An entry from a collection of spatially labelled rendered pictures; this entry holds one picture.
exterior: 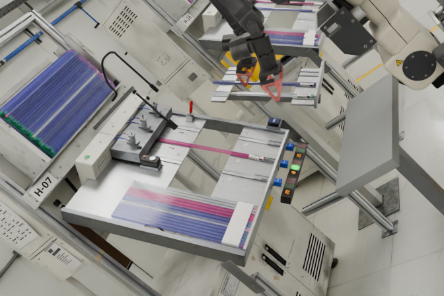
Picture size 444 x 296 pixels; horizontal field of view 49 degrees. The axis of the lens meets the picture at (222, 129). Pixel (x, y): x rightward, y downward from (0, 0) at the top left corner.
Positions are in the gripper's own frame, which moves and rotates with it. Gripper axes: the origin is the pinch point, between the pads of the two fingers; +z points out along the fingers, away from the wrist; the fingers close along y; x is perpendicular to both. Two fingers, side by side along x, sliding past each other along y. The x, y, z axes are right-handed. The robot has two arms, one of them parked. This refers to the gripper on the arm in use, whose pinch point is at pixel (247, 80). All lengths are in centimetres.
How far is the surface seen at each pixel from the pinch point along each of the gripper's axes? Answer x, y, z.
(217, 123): -12.0, 12.1, 16.4
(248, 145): 4.9, 24.5, 18.4
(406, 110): 76, -87, 61
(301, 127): 22.8, -10.3, 29.4
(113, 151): -46, 47, 12
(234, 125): -4.2, 12.5, 16.6
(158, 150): -31, 37, 17
